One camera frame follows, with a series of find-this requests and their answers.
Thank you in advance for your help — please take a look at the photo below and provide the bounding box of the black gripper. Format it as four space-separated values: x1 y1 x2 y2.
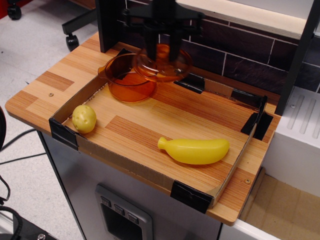
122 3 205 62

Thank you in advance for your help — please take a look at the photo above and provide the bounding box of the orange transparent pot lid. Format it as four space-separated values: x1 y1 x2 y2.
132 43 193 83

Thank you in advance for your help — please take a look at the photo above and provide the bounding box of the orange transparent toy pot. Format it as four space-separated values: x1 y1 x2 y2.
98 53 157 103

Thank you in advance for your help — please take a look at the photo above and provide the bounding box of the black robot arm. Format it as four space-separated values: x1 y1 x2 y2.
123 0 205 62

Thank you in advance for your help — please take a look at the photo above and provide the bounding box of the black office chair base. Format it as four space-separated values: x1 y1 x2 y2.
62 8 97 52

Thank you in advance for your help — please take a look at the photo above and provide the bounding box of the yellow toy potato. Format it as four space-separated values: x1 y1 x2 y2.
72 104 97 134

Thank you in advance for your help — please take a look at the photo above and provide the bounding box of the yellow toy banana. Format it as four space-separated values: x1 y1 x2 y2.
157 137 230 165

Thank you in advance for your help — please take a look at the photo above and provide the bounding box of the black caster wheel top left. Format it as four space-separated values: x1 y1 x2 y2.
7 0 22 21

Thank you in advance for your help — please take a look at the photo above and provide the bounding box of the white toy sink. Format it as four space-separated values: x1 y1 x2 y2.
263 87 320 196

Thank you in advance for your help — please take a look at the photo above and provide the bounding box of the grey toy oven panel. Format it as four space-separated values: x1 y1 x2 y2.
95 184 154 240

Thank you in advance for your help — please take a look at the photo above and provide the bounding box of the black vertical post left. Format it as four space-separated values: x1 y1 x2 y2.
95 0 126 53

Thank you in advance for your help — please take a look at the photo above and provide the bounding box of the black vertical post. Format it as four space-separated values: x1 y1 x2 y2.
274 0 320 116
95 0 126 53

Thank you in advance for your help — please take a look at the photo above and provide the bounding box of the black vertical post right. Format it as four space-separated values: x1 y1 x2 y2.
274 0 320 116

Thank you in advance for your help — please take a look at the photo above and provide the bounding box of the black cable on floor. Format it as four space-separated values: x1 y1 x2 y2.
0 127 47 166

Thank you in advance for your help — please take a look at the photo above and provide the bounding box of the black braided cable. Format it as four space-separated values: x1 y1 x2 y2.
0 206 23 240

